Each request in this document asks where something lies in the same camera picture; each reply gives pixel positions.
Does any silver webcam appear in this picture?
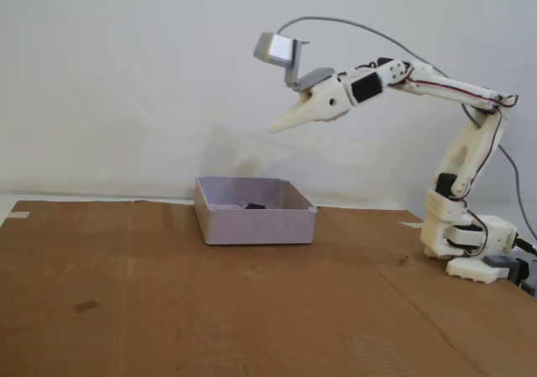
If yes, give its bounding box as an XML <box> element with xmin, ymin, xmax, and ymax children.
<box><xmin>253</xmin><ymin>32</ymin><xmax>297</xmax><ymax>68</ymax></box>

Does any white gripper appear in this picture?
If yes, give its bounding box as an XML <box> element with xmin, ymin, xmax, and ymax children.
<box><xmin>268</xmin><ymin>81</ymin><xmax>352</xmax><ymax>134</ymax></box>

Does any grey camera cable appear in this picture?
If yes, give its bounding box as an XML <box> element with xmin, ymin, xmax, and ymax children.
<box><xmin>276</xmin><ymin>15</ymin><xmax>530</xmax><ymax>248</ymax></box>

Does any pale grey open box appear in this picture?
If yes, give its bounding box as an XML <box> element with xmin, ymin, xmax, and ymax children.
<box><xmin>193</xmin><ymin>175</ymin><xmax>319</xmax><ymax>247</ymax></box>

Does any grey table clamp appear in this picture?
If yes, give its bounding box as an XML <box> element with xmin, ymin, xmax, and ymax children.
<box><xmin>483</xmin><ymin>254</ymin><xmax>537</xmax><ymax>298</ymax></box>

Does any black power cable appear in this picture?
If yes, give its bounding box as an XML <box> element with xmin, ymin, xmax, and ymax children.
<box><xmin>514</xmin><ymin>236</ymin><xmax>537</xmax><ymax>256</ymax></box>

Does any brown cardboard sheet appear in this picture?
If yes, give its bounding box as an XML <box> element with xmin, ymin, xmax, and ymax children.
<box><xmin>0</xmin><ymin>199</ymin><xmax>537</xmax><ymax>377</ymax></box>

